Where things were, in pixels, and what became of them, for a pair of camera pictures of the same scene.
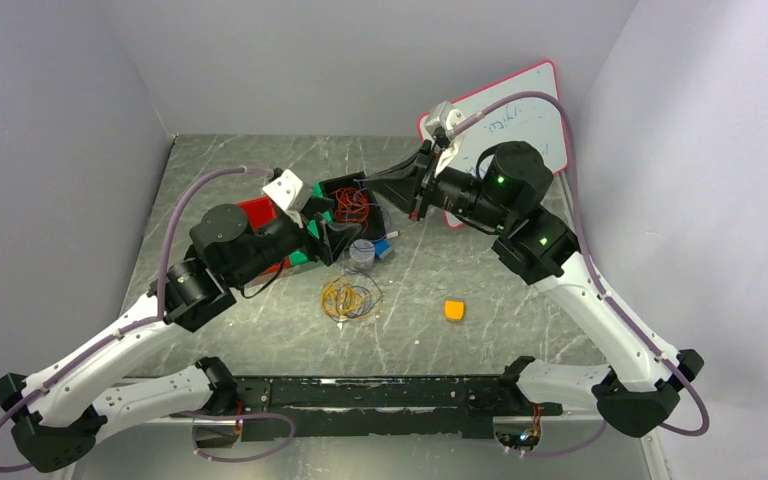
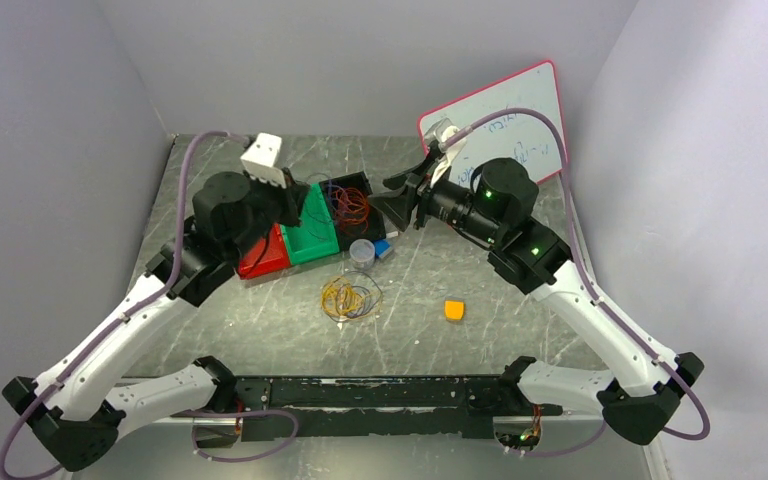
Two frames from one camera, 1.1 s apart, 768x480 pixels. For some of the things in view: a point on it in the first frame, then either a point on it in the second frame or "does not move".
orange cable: x=352 y=206 does not move
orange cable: x=352 y=207 does not move
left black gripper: x=332 y=240 → x=292 y=197
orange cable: x=353 y=206 does not move
